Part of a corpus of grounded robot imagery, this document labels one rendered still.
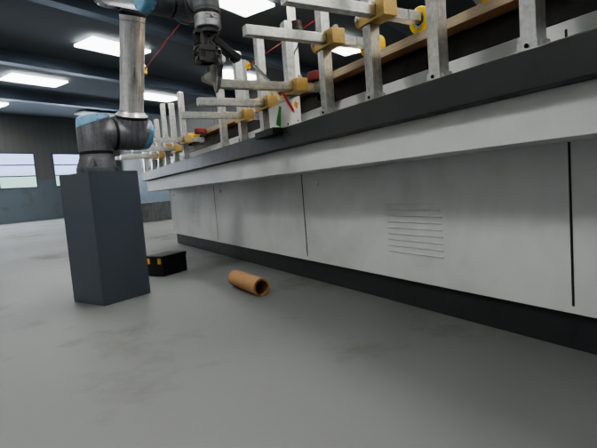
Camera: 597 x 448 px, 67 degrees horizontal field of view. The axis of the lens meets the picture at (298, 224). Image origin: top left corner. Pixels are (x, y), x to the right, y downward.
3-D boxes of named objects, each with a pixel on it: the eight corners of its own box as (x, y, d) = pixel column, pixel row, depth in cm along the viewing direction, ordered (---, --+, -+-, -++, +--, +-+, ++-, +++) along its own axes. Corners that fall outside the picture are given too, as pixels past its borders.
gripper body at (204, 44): (194, 68, 158) (190, 32, 157) (217, 69, 162) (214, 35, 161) (200, 61, 151) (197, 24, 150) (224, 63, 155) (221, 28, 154)
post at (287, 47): (293, 145, 177) (283, 19, 173) (289, 146, 180) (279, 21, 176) (301, 144, 178) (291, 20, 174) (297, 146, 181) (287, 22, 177)
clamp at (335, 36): (331, 42, 146) (330, 26, 145) (309, 54, 157) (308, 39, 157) (346, 44, 149) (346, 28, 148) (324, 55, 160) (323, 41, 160)
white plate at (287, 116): (300, 123, 168) (298, 95, 168) (269, 132, 191) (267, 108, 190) (301, 123, 169) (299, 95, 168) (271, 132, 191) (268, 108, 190)
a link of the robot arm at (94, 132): (74, 154, 213) (69, 116, 212) (111, 153, 224) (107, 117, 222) (83, 150, 201) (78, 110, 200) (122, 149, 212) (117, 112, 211)
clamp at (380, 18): (382, 13, 124) (381, -6, 124) (353, 29, 136) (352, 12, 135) (399, 16, 127) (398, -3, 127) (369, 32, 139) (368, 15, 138)
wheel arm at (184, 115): (182, 120, 201) (181, 110, 200) (179, 121, 204) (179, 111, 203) (269, 120, 222) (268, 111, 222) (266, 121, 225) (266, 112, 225)
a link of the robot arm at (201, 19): (215, 22, 162) (225, 12, 153) (216, 36, 162) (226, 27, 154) (190, 19, 157) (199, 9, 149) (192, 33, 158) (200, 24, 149)
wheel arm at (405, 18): (287, 1, 113) (285, -14, 112) (280, 6, 116) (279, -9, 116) (430, 22, 137) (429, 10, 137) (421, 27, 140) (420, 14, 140)
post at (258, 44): (265, 145, 198) (256, 33, 194) (261, 146, 201) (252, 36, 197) (272, 145, 200) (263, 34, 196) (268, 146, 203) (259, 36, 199)
